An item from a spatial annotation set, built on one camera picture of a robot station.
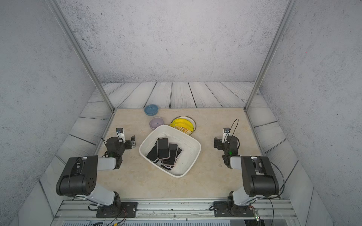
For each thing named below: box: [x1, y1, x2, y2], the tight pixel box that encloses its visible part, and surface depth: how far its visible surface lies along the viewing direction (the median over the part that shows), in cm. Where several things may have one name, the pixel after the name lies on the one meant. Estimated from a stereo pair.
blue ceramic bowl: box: [144, 104, 159, 117], surface depth 121 cm
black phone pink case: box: [162, 143, 178, 166], surface depth 89 cm
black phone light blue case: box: [156, 137, 171, 160], surface depth 91 cm
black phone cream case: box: [146, 137, 159, 163], surface depth 90 cm
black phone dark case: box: [171, 147, 183, 170], surface depth 92 cm
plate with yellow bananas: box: [169, 115, 197, 136], surface depth 108 cm
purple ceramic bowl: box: [148, 116, 165, 130], surface depth 108 cm
